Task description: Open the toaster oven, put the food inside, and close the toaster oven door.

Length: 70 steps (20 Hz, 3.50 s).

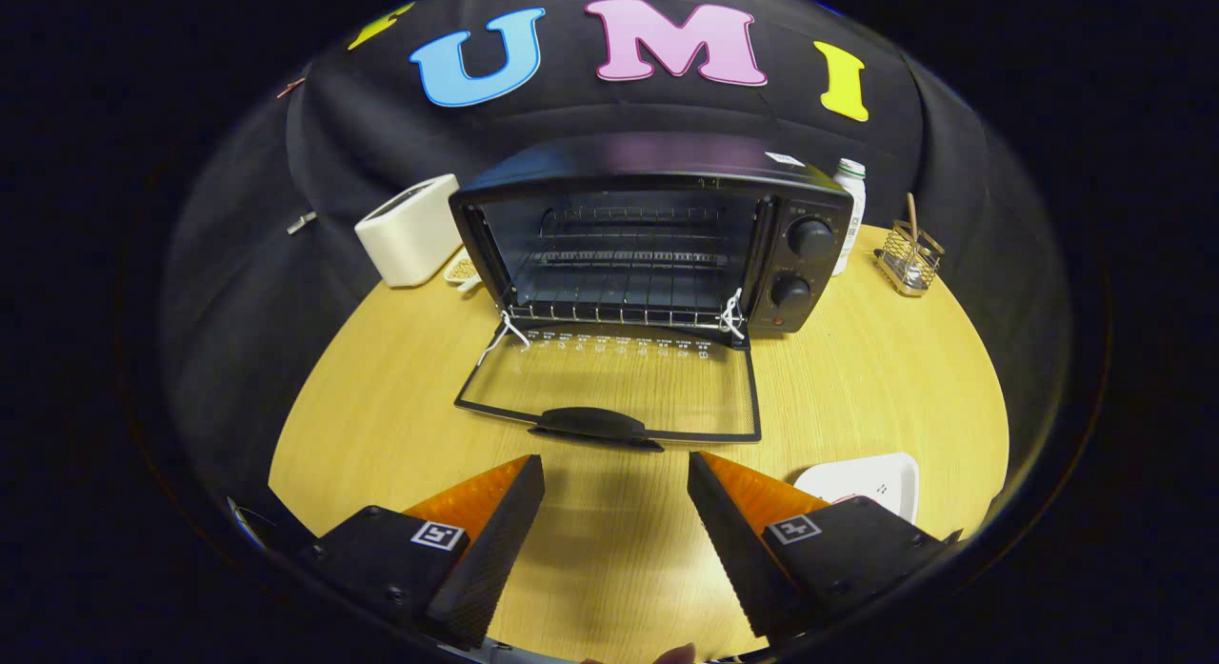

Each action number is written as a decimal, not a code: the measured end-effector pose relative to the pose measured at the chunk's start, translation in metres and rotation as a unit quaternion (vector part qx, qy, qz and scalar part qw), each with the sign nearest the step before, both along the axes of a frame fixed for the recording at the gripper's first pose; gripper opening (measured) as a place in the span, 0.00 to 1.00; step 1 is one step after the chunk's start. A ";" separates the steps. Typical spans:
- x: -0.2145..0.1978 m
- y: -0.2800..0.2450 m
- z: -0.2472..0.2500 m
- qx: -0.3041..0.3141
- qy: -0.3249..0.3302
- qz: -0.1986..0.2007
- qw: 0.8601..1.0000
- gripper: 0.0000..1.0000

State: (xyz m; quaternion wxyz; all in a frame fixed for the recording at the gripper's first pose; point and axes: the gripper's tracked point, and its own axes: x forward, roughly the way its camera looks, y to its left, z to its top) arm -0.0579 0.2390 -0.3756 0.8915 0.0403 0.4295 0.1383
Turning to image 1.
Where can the pink clip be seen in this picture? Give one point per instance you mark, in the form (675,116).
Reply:
(290,87)

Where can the white square plate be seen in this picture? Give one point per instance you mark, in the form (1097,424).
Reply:
(871,478)

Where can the silver clip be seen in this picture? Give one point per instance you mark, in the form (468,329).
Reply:
(302,223)

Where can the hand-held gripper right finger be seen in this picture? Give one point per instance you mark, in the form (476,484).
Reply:
(733,550)

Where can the wooden stick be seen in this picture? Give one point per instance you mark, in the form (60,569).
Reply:
(912,216)

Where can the small white dish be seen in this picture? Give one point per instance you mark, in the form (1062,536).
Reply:
(463,271)

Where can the white pop-up toaster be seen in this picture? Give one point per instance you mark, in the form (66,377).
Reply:
(409,235)

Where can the white bottle green label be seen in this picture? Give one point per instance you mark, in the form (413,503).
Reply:
(852,197)

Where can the black toaster oven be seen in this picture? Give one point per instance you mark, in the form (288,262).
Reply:
(809,264)

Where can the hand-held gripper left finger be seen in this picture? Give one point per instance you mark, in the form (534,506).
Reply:
(490,550)

